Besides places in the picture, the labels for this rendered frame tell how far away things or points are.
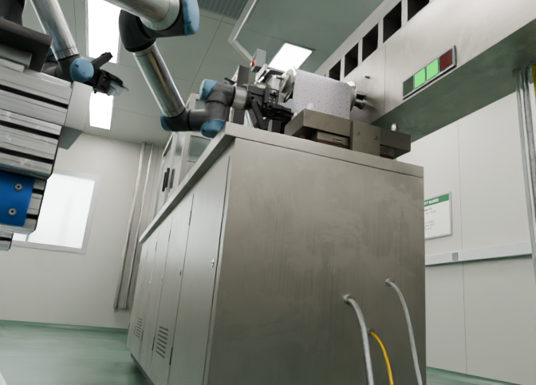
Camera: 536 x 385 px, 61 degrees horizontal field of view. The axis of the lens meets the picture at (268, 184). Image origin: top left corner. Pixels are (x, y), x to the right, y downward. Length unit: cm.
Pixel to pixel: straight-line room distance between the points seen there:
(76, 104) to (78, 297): 613
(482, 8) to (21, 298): 644
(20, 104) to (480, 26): 117
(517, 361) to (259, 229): 334
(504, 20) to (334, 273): 81
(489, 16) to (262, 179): 77
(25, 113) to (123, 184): 631
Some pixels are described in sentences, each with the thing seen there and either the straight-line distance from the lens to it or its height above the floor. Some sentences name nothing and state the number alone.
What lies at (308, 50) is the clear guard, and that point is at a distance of 245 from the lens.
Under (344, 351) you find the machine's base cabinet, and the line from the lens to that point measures 130.
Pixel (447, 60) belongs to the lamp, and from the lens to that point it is 151.
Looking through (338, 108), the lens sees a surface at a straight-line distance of 174.
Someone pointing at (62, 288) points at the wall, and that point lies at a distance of 695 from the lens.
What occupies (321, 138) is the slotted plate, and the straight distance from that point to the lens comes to 143.
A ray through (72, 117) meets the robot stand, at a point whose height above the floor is 70.
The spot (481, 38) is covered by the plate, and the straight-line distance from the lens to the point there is 144.
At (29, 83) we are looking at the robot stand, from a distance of 88.
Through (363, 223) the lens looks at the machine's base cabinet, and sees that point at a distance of 135.
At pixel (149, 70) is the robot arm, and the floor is 106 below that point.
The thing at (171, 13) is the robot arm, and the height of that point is 110.
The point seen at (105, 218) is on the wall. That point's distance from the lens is 704.
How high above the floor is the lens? 40
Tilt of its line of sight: 16 degrees up
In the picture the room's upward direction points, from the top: 5 degrees clockwise
